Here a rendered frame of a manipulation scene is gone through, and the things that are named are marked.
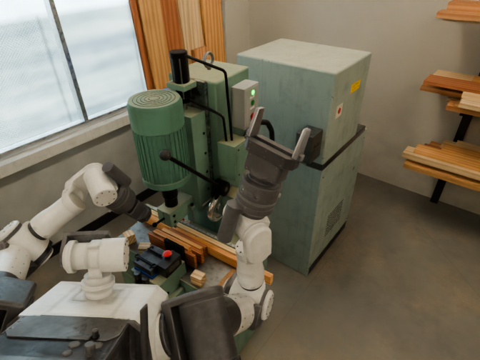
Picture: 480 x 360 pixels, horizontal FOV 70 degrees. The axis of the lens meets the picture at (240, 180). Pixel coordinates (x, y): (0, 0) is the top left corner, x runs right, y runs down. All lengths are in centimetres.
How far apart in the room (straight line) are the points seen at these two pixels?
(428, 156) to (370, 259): 86
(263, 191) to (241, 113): 64
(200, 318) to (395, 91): 278
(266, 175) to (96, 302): 41
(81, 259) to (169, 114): 54
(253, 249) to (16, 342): 44
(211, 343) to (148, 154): 68
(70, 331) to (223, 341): 26
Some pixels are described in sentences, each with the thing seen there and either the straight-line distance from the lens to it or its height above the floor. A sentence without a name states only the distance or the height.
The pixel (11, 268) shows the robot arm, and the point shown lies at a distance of 96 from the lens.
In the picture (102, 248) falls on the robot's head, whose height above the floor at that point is 144.
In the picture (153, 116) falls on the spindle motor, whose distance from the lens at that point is 108.
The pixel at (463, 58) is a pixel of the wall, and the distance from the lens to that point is 304.
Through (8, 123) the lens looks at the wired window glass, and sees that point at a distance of 253.
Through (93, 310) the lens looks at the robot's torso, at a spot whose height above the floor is 136.
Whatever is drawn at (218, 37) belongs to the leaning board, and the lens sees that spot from 317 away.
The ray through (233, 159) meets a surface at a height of 125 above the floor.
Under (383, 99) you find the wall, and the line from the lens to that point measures 324.
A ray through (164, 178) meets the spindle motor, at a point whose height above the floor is 125.
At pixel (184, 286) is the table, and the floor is 87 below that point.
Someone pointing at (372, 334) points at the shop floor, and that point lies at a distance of 234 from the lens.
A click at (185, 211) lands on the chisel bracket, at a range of 139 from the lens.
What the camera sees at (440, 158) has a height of 62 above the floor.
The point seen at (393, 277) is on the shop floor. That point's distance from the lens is 266.
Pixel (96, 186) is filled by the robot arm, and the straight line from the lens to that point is 99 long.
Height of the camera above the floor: 191
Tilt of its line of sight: 35 degrees down
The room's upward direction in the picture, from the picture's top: 1 degrees counter-clockwise
